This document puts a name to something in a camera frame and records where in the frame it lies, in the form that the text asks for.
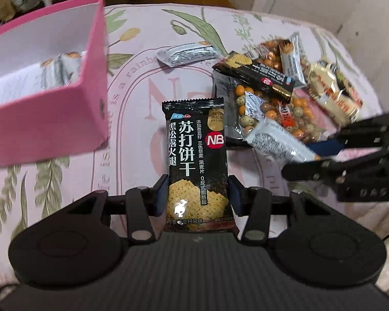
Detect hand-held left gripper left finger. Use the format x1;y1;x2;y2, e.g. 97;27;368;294
67;175;169;245

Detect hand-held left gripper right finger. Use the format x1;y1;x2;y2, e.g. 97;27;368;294
229;175;331;244

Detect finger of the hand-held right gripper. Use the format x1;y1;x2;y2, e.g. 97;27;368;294
309;134;348;157
280;147;387;182

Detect black cracker packet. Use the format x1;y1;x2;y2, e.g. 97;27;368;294
161;98;240;234
213;51;296;102

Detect clear bag of speckled balls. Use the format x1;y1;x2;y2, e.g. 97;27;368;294
213;39;332;148

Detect pink cardboard box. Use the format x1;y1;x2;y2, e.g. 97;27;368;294
0;0;110;169

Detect cream snack packet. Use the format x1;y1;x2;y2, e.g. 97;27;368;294
314;82;364;126
303;60;345;105

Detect small silver snack packet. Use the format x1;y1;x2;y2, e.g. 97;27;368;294
245;92;267;121

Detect silver packet with orange end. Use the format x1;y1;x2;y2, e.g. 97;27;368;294
278;34;307;89

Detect floral bed sheet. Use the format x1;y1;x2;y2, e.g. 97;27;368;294
0;4;389;299

